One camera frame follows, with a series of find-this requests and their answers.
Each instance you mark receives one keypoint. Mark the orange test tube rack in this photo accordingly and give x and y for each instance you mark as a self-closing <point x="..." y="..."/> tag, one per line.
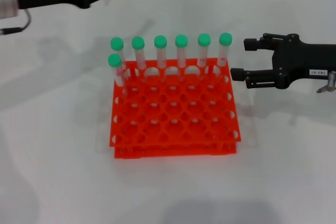
<point x="173" y="113"/>

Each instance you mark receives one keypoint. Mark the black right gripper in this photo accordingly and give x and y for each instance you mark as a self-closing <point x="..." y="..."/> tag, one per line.
<point x="294" y="58"/>

